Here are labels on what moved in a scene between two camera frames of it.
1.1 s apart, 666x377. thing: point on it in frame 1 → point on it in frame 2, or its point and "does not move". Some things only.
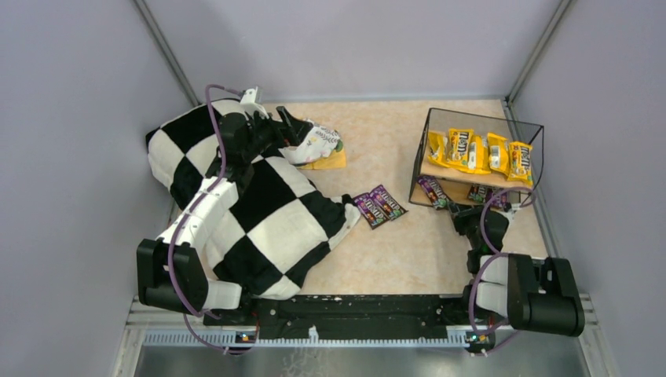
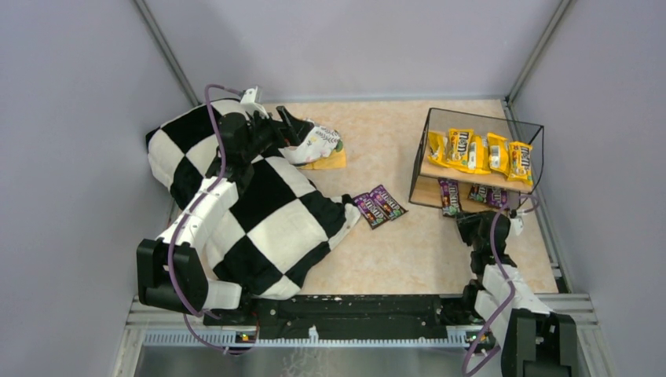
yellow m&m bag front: [459, 141] does not move
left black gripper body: [276, 132] does not move
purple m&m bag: [433, 188] → [450, 196]
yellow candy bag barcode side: [438, 144] does not move
